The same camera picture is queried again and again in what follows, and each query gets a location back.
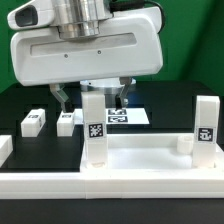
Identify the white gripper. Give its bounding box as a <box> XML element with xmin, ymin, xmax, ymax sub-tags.
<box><xmin>10</xmin><ymin>7</ymin><xmax>163</xmax><ymax>113</ymax></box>

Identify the white desk tabletop tray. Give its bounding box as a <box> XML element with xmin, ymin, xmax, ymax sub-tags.
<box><xmin>80</xmin><ymin>133</ymin><xmax>224</xmax><ymax>171</ymax></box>

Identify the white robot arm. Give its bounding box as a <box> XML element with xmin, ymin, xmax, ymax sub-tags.
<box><xmin>7</xmin><ymin>0</ymin><xmax>165</xmax><ymax>112</ymax></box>

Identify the white L-shaped obstacle fence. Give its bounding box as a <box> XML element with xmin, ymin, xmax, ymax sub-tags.
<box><xmin>0</xmin><ymin>134</ymin><xmax>224</xmax><ymax>200</ymax></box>

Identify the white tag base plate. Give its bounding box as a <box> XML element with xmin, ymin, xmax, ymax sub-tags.
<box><xmin>75</xmin><ymin>108</ymin><xmax>149</xmax><ymax>125</ymax></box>

